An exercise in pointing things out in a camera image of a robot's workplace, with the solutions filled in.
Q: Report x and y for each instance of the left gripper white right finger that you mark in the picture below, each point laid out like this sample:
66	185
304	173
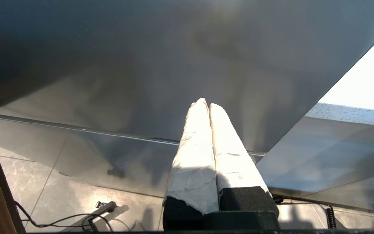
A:
235	162

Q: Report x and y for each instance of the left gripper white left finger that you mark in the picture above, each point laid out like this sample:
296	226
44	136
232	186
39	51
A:
193	169

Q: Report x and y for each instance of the grey cabinet door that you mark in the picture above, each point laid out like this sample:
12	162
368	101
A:
330	156

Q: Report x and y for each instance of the grey steel appliance front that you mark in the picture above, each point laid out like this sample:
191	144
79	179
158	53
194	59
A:
141	65

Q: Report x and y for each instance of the white cabinet side panel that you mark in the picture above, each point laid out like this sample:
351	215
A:
368	81

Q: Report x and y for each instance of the small metal floor bracket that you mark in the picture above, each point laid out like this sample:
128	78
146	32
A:
104	208

